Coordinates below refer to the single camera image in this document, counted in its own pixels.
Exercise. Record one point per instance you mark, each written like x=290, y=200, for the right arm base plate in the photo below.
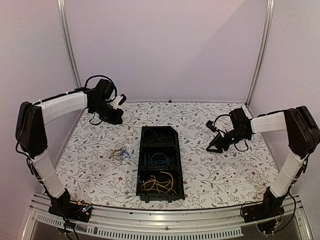
x=252, y=211

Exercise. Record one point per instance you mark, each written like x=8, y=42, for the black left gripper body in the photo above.
x=107, y=116

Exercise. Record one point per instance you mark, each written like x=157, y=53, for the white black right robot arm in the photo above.
x=299, y=136

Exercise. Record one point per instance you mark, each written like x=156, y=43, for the aluminium corner post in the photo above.
x=262, y=51
x=61, y=7

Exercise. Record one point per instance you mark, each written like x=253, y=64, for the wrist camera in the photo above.
x=118, y=101
x=211, y=125

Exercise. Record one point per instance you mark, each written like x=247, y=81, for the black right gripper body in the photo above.
x=237, y=135

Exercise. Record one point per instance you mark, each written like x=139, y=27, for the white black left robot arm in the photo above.
x=134, y=155

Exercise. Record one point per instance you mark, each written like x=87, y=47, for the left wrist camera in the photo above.
x=118, y=101

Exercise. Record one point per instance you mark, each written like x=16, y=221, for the left aluminium corner post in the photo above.
x=61, y=7

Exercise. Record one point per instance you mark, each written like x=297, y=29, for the black three-compartment bin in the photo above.
x=159, y=174

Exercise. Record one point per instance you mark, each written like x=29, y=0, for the right aluminium corner post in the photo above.
x=262, y=51

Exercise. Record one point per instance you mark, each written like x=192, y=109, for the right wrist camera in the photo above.
x=211, y=125

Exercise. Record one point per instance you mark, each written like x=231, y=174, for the aluminium front rail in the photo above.
x=110, y=223

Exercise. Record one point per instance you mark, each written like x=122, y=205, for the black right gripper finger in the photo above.
x=214, y=148
x=217, y=142

